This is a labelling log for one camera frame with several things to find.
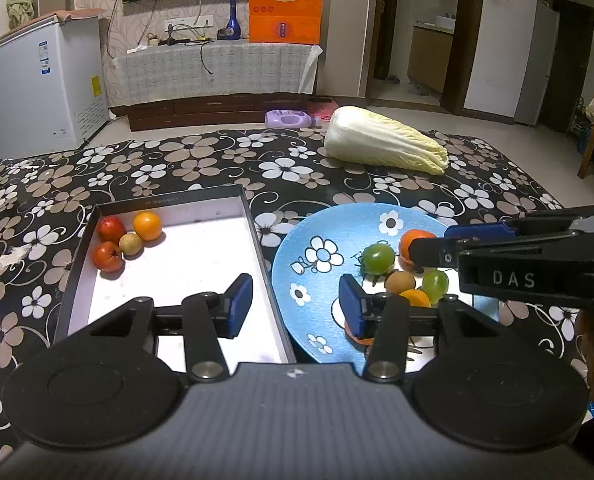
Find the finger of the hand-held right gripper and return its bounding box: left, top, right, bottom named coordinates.
left=444, top=204, right=594, bottom=241
left=408, top=230, right=585, bottom=267

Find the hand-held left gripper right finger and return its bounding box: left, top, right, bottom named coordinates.
left=338, top=275, right=505, bottom=382

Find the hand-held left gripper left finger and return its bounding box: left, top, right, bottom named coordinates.
left=88, top=274, right=254, bottom=382

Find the large tangerine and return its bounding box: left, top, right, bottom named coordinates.
left=398, top=229, right=438, bottom=273

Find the small green tomato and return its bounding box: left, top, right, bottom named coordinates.
left=421, top=269, right=449, bottom=298

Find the blue bear print plate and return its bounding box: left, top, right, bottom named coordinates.
left=271, top=204, right=500, bottom=366

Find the tangerine with stem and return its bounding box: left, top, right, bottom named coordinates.
left=344, top=322, right=374, bottom=346

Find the brown kiwi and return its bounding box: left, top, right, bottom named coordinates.
left=384, top=270, right=418, bottom=293

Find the yellow-orange oval fruit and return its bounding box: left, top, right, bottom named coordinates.
left=399, top=288, right=432, bottom=308

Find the large green tomato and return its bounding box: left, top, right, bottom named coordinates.
left=361, top=242, right=397, bottom=276

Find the black box with white inside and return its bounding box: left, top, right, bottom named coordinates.
left=52, top=183, right=298, bottom=376

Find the small round orange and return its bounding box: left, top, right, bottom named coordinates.
left=133, top=211, right=163, bottom=241

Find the small brown round fruit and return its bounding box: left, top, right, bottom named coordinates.
left=118, top=232, right=144, bottom=257

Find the napa cabbage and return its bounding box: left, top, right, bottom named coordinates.
left=323, top=106, right=449, bottom=176

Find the small red fruit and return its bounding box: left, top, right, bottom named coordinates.
left=97, top=216, right=124, bottom=242
left=92, top=241, right=125, bottom=273

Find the wooden kitchen cabinet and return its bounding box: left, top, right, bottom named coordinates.
left=407, top=22, right=454, bottom=96

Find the pink slipper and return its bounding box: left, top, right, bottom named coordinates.
left=307, top=100, right=338, bottom=121

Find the purple plastic bottle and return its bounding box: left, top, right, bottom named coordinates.
left=265, top=109, right=323, bottom=130

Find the dark wooden television cabinet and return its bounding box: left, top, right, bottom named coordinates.
left=110, top=91, right=318, bottom=132

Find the checked cabinet cloth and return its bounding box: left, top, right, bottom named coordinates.
left=114, top=40, right=324, bottom=103

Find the blue glass bottle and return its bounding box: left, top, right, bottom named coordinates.
left=225, top=0, right=241, bottom=42

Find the orange gift box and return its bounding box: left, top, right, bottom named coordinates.
left=248, top=0, right=324, bottom=45

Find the white chest freezer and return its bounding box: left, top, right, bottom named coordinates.
left=0, top=12, right=110, bottom=161

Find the cardboard sheet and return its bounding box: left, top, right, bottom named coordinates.
left=40, top=8, right=107, bottom=25

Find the white wall socket strip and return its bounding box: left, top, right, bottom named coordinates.
left=164, top=17, right=213, bottom=30

